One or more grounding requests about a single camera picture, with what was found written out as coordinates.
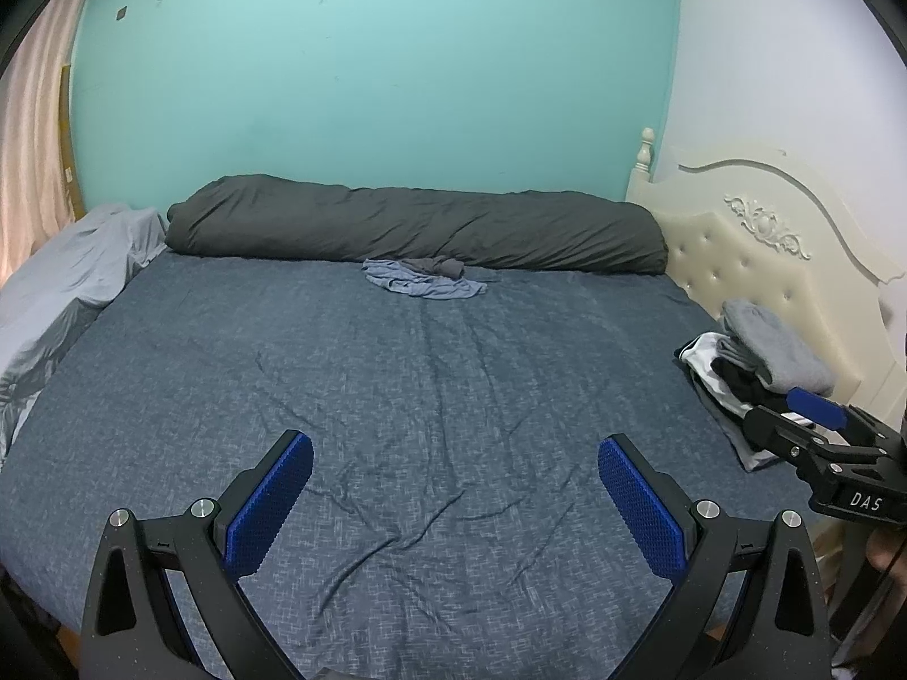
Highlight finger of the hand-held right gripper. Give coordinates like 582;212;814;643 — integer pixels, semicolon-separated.
788;386;907;458
744;405;851;472

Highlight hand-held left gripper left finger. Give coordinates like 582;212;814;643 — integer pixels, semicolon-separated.
80;429;315;680

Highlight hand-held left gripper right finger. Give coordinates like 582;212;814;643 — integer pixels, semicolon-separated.
597;433;832;680

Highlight light blue plaid boxer shorts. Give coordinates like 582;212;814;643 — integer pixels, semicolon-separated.
363;258;489;300

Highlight light grey folded garment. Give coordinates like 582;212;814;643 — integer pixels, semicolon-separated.
715;411;787;472

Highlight cream tufted headboard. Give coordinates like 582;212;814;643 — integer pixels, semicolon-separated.
625;127;907;440

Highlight bed with blue sheet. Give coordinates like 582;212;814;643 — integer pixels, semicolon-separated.
0;248;816;680

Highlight light grey bed sheet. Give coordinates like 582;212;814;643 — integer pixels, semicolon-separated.
0;203;169;469

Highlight dark grey rolled duvet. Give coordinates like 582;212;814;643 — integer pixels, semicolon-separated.
166;173;669;276

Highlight pink curtain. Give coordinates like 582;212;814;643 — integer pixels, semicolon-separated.
0;0;100;284

